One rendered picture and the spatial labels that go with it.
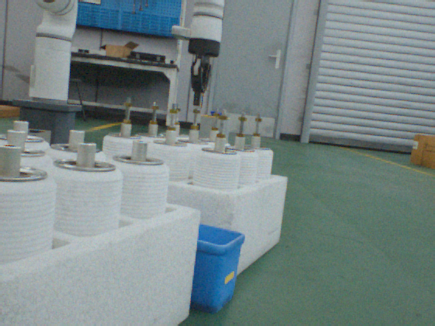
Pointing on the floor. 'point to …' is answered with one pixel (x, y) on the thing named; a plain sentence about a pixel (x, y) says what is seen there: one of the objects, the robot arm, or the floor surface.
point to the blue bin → (215, 268)
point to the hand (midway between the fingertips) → (197, 100)
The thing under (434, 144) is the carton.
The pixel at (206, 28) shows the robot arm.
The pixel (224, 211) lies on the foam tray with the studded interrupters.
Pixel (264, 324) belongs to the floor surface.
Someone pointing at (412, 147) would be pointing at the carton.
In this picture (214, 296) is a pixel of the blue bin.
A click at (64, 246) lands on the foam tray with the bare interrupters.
